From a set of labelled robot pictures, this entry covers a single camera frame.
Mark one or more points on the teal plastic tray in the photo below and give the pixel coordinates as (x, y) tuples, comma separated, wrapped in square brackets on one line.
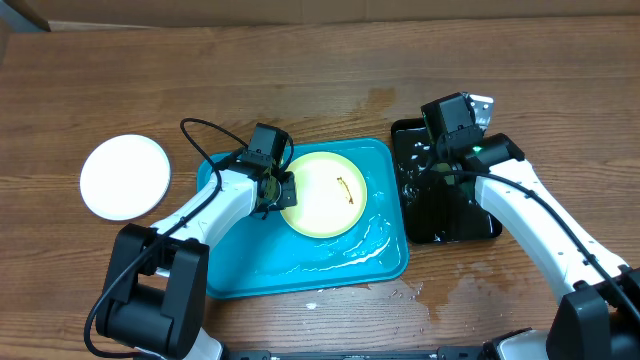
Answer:
[(263, 256)]

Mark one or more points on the cardboard backdrop panel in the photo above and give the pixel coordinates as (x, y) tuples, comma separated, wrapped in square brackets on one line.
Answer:
[(35, 15)]

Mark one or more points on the yellow plate with stain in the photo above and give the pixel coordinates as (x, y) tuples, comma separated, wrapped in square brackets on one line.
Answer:
[(331, 195)]

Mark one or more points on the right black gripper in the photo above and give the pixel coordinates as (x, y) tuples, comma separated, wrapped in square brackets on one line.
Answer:
[(438, 150)]

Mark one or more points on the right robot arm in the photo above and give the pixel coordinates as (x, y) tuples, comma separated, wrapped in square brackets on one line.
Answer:
[(596, 290)]

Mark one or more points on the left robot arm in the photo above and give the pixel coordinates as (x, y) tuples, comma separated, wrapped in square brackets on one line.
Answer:
[(153, 300)]

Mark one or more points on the white plate with stain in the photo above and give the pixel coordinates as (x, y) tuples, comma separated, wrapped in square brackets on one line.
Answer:
[(125, 177)]

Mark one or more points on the black rectangular tray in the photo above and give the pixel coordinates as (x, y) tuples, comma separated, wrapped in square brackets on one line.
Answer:
[(436, 208)]

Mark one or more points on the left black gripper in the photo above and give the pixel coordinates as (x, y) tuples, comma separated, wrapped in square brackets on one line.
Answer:
[(288, 196)]

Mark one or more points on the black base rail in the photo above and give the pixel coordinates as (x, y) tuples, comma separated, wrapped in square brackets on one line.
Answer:
[(442, 353)]

